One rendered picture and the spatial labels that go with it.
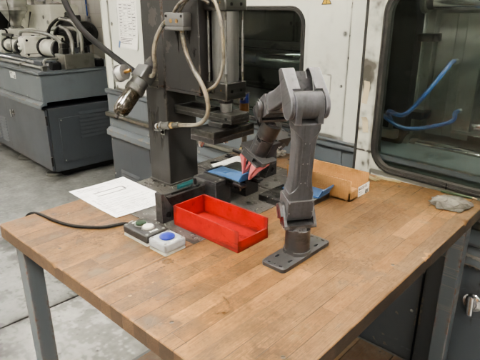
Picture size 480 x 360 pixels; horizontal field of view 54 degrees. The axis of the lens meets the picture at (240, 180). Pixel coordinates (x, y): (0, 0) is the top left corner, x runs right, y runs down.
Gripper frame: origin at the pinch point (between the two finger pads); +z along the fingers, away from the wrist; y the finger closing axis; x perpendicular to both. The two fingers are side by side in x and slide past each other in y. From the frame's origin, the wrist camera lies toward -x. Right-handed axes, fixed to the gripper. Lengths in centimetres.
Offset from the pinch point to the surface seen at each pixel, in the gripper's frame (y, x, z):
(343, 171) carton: -12.8, -36.0, -1.7
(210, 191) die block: 4.4, 8.2, 8.7
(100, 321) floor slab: 39, 2, 133
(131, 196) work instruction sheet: 24.1, 20.1, 24.8
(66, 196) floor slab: 190, -69, 208
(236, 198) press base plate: 1.1, -2.0, 12.2
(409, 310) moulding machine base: -58, -61, 40
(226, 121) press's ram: 13.2, 2.9, -11.1
